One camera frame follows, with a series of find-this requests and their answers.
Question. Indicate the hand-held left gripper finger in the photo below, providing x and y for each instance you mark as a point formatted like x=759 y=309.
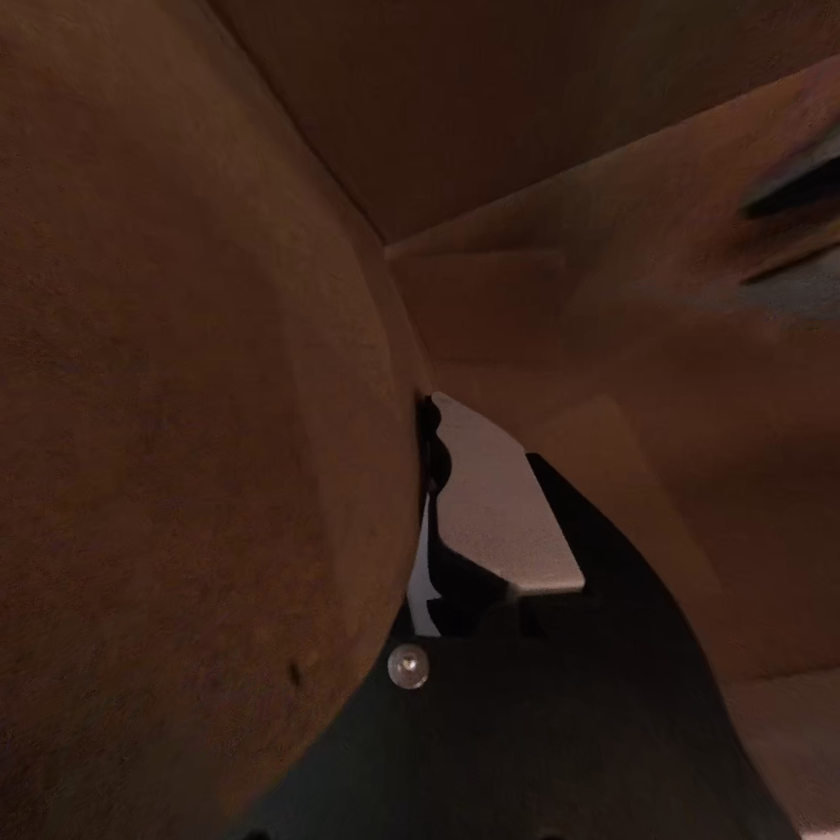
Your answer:
x=499 y=512

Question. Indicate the brown cardboard box with lid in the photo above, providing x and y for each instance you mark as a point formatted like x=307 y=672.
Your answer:
x=197 y=328

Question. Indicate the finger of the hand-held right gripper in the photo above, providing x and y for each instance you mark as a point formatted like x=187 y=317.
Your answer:
x=800 y=190

